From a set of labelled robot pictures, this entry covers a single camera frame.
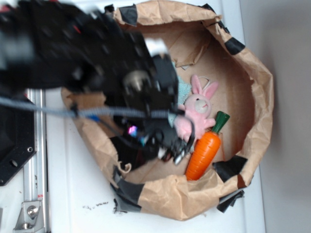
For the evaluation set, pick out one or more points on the metal corner bracket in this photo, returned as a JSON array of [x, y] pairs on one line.
[[31, 218]]

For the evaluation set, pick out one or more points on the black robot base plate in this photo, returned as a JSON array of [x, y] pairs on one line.
[[17, 141]]

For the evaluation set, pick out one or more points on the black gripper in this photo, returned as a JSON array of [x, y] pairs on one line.
[[149, 101]]

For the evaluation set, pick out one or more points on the light blue cloth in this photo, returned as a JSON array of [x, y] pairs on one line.
[[182, 92]]

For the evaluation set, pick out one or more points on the aluminium rail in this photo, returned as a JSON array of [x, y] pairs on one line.
[[34, 177]]

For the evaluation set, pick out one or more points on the black box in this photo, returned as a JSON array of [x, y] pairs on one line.
[[130, 152]]

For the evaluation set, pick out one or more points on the pink plush bunny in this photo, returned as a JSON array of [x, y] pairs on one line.
[[197, 108]]

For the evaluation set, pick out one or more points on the orange toy carrot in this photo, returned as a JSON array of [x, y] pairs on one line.
[[205, 149]]

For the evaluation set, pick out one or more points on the brown paper bag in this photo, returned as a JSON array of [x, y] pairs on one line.
[[199, 44]]

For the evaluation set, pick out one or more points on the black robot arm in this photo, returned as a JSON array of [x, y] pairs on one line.
[[49, 44]]

